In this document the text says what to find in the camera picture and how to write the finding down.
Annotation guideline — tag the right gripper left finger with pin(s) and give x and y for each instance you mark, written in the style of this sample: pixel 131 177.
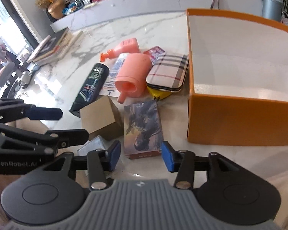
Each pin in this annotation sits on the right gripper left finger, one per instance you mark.
pixel 101 161

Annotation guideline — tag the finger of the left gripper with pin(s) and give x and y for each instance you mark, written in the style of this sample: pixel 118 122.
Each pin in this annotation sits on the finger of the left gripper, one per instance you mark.
pixel 69 137
pixel 46 114

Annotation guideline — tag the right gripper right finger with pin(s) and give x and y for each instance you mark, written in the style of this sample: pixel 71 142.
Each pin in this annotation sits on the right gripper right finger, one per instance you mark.
pixel 180 162

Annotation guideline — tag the clear silver square box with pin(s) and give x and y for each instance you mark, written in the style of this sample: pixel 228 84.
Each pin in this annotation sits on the clear silver square box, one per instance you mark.
pixel 98 143

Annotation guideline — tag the brown cardboard cube box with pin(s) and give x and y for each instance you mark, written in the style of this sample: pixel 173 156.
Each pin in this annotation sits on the brown cardboard cube box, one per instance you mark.
pixel 102 118

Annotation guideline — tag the dark green shampoo bottle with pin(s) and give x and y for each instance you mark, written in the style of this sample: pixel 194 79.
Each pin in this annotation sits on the dark green shampoo bottle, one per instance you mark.
pixel 90 89

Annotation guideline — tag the dark illustrated book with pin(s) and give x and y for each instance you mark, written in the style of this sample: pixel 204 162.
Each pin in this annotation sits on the dark illustrated book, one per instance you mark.
pixel 143 134

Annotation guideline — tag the yellow packet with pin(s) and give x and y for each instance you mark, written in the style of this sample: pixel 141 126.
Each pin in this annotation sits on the yellow packet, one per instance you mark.
pixel 159 94

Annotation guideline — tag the large pink bottle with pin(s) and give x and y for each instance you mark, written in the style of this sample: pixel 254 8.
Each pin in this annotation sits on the large pink bottle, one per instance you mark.
pixel 131 79

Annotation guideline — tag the pink pump lotion bottle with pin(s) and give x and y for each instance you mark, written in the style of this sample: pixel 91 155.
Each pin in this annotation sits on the pink pump lotion bottle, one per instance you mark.
pixel 126 46

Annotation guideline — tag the red blue card pack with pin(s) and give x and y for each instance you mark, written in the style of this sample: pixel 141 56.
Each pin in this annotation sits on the red blue card pack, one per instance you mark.
pixel 154 53

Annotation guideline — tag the white tube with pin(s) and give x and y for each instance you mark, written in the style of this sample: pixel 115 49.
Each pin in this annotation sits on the white tube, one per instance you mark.
pixel 109 88

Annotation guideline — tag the stack of books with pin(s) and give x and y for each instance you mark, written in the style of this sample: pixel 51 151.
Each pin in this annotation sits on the stack of books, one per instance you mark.
pixel 55 47

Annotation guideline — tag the orange cardboard box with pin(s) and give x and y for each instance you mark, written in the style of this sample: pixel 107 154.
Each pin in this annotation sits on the orange cardboard box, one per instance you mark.
pixel 238 79

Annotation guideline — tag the gold vase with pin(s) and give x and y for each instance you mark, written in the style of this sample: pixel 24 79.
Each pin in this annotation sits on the gold vase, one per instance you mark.
pixel 56 9

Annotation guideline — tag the grey metal trash bin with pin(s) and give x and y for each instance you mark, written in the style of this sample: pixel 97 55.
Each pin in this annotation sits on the grey metal trash bin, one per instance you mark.
pixel 272 9

